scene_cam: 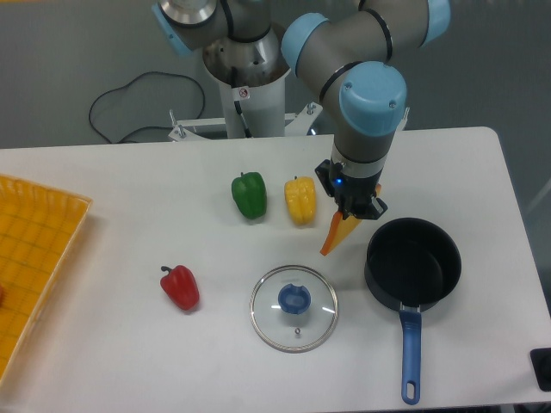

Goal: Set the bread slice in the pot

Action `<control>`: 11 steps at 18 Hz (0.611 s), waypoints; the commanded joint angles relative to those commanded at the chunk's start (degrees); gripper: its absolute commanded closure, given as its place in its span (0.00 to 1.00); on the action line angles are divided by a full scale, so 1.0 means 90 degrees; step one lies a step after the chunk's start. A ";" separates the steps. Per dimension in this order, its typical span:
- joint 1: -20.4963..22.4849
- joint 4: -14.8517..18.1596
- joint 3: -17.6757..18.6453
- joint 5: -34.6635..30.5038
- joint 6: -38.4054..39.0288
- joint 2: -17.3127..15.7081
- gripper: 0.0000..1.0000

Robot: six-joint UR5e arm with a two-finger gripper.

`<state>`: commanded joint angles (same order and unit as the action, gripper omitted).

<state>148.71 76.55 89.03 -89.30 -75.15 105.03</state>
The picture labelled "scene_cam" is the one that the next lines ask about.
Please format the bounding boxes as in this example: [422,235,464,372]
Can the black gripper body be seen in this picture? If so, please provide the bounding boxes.
[330,161,381,197]

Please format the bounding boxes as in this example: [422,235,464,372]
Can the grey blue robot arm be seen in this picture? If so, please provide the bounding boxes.
[152,1,451,219]

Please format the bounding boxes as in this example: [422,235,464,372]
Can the yellow toy bell pepper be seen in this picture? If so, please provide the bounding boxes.
[284,176,317,226]

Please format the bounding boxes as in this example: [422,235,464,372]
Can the green toy bell pepper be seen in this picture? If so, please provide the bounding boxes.
[231,171,268,219]

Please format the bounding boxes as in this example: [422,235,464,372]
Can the glass lid blue knob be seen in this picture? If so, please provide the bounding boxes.
[249,265,339,353]

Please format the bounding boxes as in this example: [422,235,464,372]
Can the red toy bell pepper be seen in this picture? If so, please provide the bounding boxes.
[160,265,200,311]

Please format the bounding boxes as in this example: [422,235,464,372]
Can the black device at edge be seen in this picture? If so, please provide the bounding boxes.
[529,348,551,392]

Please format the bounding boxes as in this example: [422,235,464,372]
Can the yellow wicker basket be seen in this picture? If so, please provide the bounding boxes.
[1,175,93,378]

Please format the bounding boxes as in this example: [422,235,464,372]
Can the black pot blue handle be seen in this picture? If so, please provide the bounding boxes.
[364,218,461,405]

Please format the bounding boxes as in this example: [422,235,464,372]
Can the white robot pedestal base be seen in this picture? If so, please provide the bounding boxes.
[167,37,324,142]

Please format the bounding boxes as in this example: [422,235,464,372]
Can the black cable on floor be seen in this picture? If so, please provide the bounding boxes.
[88,71,207,145]

